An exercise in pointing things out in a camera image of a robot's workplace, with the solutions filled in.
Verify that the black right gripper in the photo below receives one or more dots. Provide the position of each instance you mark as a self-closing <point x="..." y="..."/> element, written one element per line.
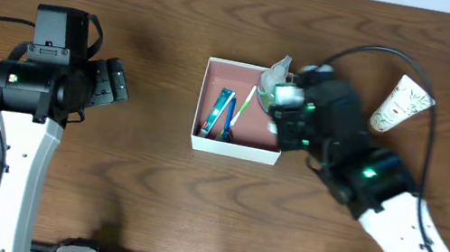
<point x="288" y="123"/>

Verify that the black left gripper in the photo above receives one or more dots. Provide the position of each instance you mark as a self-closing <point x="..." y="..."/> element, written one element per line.
<point x="109" y="82"/>

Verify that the clear pump bottle dark liquid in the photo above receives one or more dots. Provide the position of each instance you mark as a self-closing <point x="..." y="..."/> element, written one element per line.
<point x="275" y="75"/>

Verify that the blue disposable razor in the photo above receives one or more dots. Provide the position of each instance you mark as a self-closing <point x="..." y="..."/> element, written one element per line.
<point x="224" y="136"/>

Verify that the green white toothpaste tube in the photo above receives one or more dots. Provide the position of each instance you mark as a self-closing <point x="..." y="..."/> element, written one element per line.
<point x="225" y="97"/>

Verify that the green white toothbrush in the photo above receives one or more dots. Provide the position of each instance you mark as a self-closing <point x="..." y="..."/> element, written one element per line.
<point x="234" y="119"/>

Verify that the white patterned squeeze tube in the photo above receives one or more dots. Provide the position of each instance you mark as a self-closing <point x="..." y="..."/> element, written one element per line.
<point x="404" y="101"/>

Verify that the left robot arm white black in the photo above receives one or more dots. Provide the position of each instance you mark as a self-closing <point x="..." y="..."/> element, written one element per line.
<point x="43" y="82"/>

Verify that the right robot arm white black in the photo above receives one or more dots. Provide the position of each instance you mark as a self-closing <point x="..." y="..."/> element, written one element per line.
<point x="325" y="118"/>

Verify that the white box with pink interior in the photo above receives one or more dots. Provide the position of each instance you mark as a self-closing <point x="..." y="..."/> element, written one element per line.
<point x="251" y="138"/>

